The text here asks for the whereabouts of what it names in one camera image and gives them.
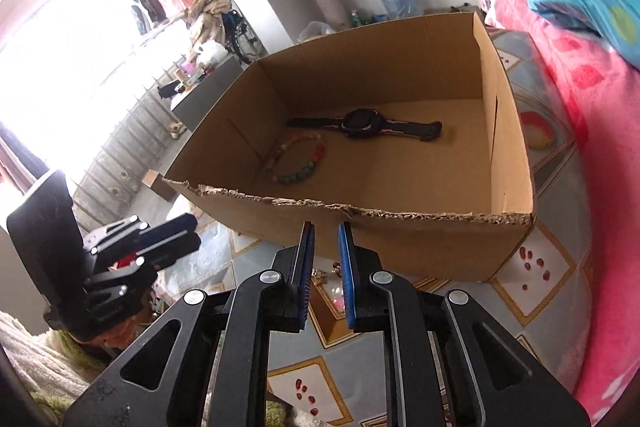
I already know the grey ribbed radiator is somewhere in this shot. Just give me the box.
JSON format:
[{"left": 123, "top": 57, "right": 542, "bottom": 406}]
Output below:
[{"left": 75, "top": 82, "right": 182, "bottom": 228}]

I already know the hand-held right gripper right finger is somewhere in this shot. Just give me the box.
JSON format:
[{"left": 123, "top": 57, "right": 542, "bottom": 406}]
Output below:
[{"left": 337, "top": 222, "right": 591, "bottom": 427}]

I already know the pomegranate printed sheet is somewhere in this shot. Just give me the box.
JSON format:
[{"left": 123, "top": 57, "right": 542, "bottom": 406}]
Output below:
[{"left": 165, "top": 27, "right": 596, "bottom": 427}]

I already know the grey cabinet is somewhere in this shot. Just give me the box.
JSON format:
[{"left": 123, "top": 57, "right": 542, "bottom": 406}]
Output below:
[{"left": 170, "top": 57, "right": 246, "bottom": 132}]

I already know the fluffy white blanket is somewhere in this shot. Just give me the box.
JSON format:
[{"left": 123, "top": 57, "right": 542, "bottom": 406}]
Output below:
[{"left": 0, "top": 309, "right": 118, "bottom": 427}]

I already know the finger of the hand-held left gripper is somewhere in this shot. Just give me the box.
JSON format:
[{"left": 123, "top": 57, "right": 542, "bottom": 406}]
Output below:
[
  {"left": 87, "top": 213, "right": 202, "bottom": 271},
  {"left": 82, "top": 257, "right": 160, "bottom": 343}
]

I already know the dark hanging garment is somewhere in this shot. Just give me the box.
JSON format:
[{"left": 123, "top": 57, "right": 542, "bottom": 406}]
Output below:
[{"left": 129, "top": 0, "right": 168, "bottom": 32}]

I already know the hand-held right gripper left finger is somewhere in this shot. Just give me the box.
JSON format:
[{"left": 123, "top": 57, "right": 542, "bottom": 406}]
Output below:
[{"left": 60, "top": 221, "right": 317, "bottom": 427}]

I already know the pink plush blanket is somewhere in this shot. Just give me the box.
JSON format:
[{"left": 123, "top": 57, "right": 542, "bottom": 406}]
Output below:
[{"left": 477, "top": 0, "right": 640, "bottom": 423}]

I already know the black wrist watch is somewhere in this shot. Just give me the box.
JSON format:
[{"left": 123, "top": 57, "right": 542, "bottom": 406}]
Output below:
[{"left": 286, "top": 108, "right": 444, "bottom": 142}]

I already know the wheelchair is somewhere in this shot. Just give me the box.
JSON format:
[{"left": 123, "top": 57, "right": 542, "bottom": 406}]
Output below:
[{"left": 220, "top": 2, "right": 263, "bottom": 65}]

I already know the small cardboard box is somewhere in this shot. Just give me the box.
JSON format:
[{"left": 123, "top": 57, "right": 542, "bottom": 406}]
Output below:
[{"left": 142, "top": 169, "right": 176, "bottom": 202}]

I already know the brown cardboard box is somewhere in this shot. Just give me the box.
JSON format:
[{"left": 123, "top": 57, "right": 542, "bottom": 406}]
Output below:
[{"left": 161, "top": 12, "right": 536, "bottom": 284}]

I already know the colourful beaded bracelet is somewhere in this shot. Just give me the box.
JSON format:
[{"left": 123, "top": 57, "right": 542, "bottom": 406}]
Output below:
[{"left": 265, "top": 132, "right": 327, "bottom": 186}]

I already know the beige clothes pile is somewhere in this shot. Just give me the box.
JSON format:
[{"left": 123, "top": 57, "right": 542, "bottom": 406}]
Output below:
[{"left": 187, "top": 0, "right": 233, "bottom": 42}]

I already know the clear plastic bag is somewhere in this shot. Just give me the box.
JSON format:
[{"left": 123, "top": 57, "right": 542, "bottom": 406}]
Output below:
[{"left": 150, "top": 214, "right": 236, "bottom": 298}]

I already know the white plastic bag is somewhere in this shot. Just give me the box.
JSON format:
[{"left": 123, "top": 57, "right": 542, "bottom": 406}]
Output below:
[{"left": 192, "top": 41, "right": 228, "bottom": 68}]

